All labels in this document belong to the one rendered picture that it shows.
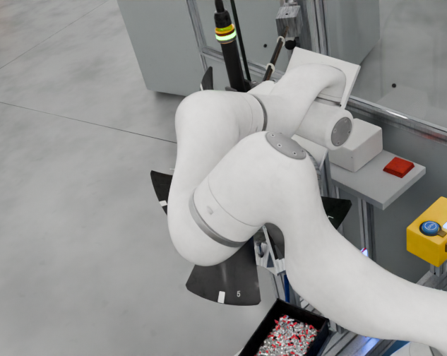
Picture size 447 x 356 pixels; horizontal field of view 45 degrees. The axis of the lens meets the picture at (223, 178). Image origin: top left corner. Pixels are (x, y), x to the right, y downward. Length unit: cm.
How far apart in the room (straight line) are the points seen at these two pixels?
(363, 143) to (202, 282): 79
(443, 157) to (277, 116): 117
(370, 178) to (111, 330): 157
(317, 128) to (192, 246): 45
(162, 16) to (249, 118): 331
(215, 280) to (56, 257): 198
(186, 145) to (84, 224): 284
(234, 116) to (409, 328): 38
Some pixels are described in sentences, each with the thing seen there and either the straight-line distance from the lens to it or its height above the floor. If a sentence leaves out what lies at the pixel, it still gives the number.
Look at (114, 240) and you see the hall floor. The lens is 334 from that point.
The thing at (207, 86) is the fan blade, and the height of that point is 138.
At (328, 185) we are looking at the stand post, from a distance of 187.
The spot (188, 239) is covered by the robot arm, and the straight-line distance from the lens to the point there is 72.
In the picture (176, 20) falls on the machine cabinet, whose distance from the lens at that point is 404.
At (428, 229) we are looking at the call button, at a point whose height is 108.
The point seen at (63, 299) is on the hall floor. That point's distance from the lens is 317.
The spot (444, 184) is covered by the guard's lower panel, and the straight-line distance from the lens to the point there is 208.
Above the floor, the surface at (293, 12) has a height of 143.
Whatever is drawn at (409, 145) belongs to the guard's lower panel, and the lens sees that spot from 207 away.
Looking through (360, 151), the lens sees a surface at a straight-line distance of 198.
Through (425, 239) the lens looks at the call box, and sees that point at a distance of 149.
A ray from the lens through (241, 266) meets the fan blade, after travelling 155.
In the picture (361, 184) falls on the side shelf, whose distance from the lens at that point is 196.
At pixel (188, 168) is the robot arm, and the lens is 75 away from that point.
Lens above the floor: 214
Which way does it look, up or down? 38 degrees down
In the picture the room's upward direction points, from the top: 15 degrees counter-clockwise
